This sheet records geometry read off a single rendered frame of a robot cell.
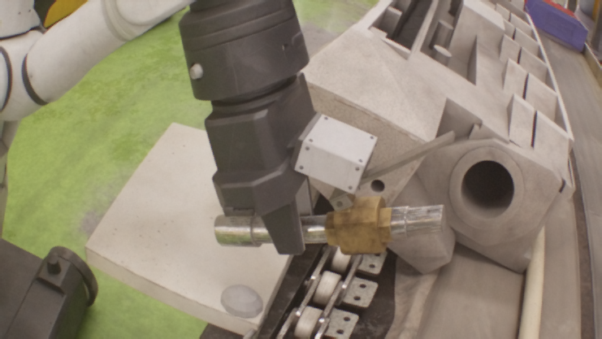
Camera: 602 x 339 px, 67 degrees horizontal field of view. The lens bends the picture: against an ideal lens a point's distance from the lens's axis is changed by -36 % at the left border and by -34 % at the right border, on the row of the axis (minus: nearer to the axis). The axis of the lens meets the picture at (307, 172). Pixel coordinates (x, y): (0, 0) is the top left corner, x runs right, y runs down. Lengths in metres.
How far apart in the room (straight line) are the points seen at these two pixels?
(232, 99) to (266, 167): 0.05
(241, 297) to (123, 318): 1.06
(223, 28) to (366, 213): 0.17
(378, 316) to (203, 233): 0.21
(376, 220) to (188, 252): 0.24
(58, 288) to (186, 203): 0.78
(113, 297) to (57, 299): 0.33
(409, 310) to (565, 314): 0.28
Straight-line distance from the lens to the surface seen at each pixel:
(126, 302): 1.66
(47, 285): 1.44
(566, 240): 0.97
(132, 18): 0.42
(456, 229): 0.78
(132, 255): 0.64
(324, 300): 0.66
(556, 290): 0.85
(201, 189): 0.74
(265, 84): 0.43
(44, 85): 0.50
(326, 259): 0.69
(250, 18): 0.41
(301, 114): 0.48
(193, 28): 0.42
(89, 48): 0.47
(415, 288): 0.75
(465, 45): 1.12
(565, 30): 2.48
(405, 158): 0.46
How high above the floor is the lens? 1.23
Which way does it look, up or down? 33 degrees down
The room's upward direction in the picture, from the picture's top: 12 degrees clockwise
